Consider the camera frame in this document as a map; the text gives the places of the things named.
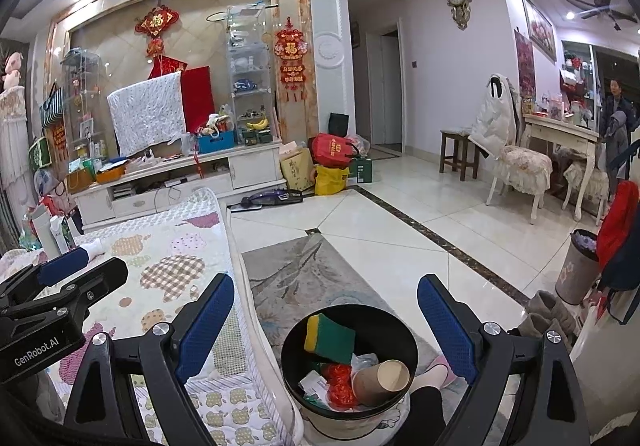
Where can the beige paper bag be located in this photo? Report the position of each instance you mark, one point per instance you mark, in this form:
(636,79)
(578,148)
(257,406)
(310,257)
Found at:
(297,171)

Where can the green gift bag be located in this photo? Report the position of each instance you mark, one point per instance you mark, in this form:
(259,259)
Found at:
(39,152)

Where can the green white carton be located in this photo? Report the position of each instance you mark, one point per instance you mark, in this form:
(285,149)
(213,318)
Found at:
(64,233)

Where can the white jacket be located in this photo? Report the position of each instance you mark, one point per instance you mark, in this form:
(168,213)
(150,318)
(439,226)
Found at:
(492,121)

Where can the grey plastic bottle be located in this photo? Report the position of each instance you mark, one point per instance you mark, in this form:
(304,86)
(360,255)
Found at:
(44,231)

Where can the pink slipper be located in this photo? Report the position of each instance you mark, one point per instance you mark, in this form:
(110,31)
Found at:
(442,373)

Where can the grey rug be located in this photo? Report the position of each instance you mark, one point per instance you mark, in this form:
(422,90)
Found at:
(300,266)

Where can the handheld vacuum cleaner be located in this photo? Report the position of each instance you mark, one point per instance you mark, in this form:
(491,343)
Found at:
(270,198)

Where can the orange packet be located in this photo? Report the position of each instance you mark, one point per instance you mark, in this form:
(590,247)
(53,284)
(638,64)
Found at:
(340,386)

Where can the black bag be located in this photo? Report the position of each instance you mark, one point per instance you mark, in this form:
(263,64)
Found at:
(339,125)

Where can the yellow bag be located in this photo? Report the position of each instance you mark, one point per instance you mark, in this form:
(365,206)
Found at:
(330,181)

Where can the white side table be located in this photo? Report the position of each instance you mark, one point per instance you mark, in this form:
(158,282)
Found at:
(555,126)

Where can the red hanging decoration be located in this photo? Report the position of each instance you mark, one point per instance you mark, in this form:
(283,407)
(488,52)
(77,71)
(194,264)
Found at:
(291,51)

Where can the ceiling fan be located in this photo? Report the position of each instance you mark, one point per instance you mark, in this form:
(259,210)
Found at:
(597,6)

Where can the red jacket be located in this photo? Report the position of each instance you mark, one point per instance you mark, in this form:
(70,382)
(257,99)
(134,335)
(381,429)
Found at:
(620,221)

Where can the pink plush toy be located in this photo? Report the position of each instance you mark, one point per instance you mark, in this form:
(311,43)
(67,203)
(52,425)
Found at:
(12,69)

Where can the white lace cover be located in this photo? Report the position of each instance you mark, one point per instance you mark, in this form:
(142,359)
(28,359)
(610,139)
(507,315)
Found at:
(12,136)

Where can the white TV cabinet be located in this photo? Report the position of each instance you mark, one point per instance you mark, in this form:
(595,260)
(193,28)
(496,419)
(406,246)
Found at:
(255,171)

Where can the framed wall painting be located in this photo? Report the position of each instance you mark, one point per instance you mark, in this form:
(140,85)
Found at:
(539,29)

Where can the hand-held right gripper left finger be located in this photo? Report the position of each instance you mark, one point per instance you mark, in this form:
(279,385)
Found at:
(205,326)

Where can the red cloth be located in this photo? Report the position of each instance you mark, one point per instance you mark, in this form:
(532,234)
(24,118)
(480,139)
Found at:
(197,96)

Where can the white quilt cover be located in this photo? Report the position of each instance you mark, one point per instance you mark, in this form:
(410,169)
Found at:
(145,116)

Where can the person's leg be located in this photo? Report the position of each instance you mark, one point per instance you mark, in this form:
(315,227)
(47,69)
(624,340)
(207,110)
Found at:
(422,416)

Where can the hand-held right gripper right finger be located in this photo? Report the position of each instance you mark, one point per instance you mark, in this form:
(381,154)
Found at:
(447,331)

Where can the white cushioned chair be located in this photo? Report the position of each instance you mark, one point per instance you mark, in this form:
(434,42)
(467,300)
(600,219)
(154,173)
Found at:
(585,176)

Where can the white blue yellow medicine box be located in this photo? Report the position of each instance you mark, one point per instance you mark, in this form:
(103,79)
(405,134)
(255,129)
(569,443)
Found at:
(312,383)

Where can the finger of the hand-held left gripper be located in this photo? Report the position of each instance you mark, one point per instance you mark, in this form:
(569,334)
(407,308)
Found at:
(100,278)
(65,271)

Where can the yellow green sponge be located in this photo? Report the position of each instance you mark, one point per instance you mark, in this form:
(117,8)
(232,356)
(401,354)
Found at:
(332,338)

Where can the wooden stool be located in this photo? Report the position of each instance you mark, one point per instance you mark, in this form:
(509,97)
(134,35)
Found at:
(457,136)

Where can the black trash bin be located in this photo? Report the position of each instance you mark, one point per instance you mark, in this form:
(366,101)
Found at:
(385,331)

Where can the floral waste bin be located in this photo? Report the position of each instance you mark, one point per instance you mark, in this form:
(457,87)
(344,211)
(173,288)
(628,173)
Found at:
(575,271)

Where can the white door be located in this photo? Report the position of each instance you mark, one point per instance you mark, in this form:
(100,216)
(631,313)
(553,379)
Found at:
(382,86)

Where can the bananas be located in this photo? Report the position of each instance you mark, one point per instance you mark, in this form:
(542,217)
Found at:
(257,124)

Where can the striped bag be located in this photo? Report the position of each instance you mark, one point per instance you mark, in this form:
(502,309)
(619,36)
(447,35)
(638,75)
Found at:
(52,106)

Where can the red bag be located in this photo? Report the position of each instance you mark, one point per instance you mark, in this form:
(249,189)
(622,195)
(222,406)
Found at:
(330,149)

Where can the brown boots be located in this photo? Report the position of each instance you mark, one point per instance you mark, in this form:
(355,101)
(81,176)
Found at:
(547,311)

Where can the red wall poster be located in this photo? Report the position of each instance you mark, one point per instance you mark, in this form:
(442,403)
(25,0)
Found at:
(525,66)

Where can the brown paper cup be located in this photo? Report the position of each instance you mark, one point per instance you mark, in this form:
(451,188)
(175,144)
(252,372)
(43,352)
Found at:
(367,383)

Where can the red knot decoration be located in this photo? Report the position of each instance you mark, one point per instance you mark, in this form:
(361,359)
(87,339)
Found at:
(156,21)

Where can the orange box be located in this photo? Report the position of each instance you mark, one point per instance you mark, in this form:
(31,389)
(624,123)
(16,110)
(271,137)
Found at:
(111,175)

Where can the blue basket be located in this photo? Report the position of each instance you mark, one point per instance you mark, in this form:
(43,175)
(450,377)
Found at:
(215,142)

